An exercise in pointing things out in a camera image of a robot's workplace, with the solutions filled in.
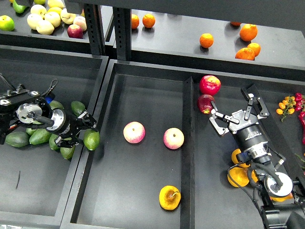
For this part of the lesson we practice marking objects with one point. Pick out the dark red shelf apple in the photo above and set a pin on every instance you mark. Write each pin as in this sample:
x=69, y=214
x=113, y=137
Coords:
x=75, y=31

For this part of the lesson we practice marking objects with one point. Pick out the orange on shelf middle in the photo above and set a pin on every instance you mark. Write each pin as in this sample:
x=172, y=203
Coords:
x=206, y=40

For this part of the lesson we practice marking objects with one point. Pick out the pale yellow pear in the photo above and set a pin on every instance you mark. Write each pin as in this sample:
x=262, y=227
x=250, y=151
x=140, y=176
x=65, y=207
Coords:
x=67, y=17
x=44, y=27
x=54, y=18
x=33, y=20

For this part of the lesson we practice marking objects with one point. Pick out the red chili peppers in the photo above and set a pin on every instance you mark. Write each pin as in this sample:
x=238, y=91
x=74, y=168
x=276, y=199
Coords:
x=300, y=106

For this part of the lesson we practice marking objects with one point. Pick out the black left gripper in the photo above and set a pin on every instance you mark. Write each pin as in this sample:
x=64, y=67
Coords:
x=67, y=126

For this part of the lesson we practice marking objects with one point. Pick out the yellow pear in bin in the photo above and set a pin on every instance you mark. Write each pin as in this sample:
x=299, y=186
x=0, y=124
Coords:
x=239, y=175

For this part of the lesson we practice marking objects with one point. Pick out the bright red apple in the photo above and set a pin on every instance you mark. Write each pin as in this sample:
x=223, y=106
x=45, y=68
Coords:
x=209, y=84

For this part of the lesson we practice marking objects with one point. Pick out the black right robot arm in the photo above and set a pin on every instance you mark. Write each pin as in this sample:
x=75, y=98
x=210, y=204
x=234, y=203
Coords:
x=282, y=208

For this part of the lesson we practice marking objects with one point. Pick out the pale yellow pear front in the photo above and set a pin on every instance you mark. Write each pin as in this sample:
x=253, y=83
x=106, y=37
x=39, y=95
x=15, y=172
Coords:
x=44, y=27

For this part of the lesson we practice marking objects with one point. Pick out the black left bin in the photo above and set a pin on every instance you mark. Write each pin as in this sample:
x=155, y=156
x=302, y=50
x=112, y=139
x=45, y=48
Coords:
x=35, y=181

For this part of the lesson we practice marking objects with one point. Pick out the pink apple right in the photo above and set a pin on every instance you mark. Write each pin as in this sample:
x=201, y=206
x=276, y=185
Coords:
x=173, y=138

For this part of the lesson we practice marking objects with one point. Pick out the orange on shelf front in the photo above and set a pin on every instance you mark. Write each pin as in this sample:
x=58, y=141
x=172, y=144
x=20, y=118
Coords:
x=245, y=54

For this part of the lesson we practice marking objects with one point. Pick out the green avocado near arm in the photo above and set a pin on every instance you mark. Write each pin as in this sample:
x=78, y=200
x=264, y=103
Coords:
x=52, y=143

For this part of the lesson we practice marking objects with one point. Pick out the pink apple left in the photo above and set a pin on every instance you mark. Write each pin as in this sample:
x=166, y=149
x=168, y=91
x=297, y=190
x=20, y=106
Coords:
x=134, y=132

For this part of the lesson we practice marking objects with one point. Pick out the pink peach on shelf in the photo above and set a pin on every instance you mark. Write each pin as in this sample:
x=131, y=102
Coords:
x=80, y=21

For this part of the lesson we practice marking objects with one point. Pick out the black centre bin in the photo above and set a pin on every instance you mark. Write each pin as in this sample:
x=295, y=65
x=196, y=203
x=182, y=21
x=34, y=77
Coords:
x=117, y=186

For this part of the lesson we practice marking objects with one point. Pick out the pale yellow pear right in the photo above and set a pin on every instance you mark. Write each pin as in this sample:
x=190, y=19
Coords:
x=67, y=17

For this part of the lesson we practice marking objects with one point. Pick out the green apple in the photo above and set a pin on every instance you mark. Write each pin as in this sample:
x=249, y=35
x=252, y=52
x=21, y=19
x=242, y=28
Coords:
x=6, y=23

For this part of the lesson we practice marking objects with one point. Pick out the green avocado top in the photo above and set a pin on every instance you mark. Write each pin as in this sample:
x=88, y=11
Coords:
x=55, y=104

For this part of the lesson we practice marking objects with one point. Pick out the yellow pear under arm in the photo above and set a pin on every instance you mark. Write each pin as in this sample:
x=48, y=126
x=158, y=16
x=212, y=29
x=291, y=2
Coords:
x=236, y=160

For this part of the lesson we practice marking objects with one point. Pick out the dark avocado far left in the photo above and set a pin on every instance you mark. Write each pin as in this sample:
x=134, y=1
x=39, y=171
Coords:
x=17, y=139

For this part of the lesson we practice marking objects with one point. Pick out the black bin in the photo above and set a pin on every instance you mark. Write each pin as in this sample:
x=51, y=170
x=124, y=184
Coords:
x=117, y=186
x=35, y=181

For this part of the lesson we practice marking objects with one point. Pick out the orange on shelf left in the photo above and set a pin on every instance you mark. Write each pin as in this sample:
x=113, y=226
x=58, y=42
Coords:
x=135, y=21

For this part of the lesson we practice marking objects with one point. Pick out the pink apple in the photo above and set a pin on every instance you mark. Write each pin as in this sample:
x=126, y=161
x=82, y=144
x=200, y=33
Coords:
x=134, y=132
x=173, y=138

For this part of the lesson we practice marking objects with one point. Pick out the pale yellow pear centre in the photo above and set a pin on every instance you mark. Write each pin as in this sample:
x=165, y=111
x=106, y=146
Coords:
x=54, y=18

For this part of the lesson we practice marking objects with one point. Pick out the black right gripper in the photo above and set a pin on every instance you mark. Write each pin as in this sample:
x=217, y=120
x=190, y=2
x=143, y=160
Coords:
x=245, y=128

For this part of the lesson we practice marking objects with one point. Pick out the orange on shelf right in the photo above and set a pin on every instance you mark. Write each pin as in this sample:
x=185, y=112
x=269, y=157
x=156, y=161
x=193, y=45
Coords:
x=255, y=47

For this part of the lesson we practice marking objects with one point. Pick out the black shelf post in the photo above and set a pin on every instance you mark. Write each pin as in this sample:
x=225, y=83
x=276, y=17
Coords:
x=94, y=28

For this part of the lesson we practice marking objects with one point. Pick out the large orange on shelf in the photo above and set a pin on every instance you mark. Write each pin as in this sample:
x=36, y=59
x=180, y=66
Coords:
x=248, y=32

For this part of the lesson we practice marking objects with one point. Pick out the small dark avocado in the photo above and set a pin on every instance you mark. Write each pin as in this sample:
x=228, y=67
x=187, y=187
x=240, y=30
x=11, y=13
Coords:
x=77, y=107

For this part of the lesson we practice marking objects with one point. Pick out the cherry tomato bunch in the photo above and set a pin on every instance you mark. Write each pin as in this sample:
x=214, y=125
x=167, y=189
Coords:
x=286, y=107

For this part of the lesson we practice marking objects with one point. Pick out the pale yellow pear left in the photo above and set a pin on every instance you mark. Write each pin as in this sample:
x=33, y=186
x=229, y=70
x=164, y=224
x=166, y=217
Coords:
x=33, y=20

